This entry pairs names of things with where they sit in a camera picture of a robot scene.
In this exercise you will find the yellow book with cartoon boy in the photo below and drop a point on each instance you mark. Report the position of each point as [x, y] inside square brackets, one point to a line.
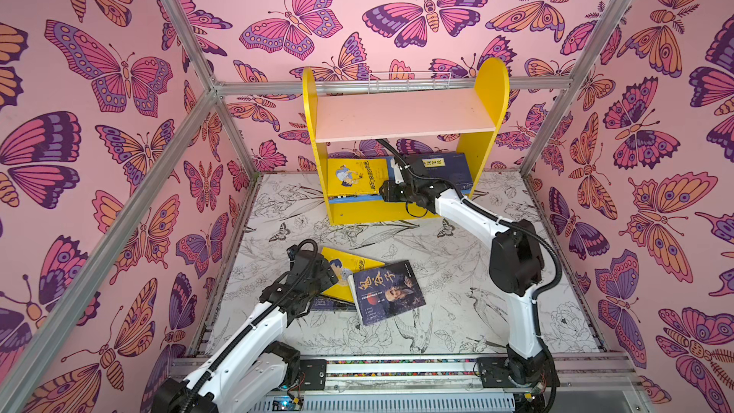
[343, 265]

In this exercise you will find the dark purple flat booklet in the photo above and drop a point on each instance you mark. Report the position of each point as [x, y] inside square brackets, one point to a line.
[322, 304]

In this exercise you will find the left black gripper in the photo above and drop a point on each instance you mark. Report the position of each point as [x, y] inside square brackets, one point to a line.
[325, 274]

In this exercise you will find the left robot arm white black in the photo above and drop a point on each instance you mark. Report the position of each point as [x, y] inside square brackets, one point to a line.
[254, 361]

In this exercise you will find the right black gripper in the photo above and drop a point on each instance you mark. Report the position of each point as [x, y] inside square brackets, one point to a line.
[390, 190]

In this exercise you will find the green circuit board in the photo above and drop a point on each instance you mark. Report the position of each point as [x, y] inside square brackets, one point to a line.
[287, 404]

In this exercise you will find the yellow bookshelf with coloured shelves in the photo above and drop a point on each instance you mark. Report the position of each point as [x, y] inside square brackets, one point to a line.
[475, 113]

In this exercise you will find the dark purple illustrated book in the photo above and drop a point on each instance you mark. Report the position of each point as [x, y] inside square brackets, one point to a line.
[384, 292]

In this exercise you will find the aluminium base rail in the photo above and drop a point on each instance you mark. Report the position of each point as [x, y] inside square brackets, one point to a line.
[573, 372]

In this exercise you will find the white slotted cable duct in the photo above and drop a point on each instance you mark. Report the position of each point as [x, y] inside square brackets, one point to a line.
[427, 402]

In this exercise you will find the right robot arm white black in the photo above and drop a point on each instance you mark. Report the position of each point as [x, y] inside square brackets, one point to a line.
[522, 264]

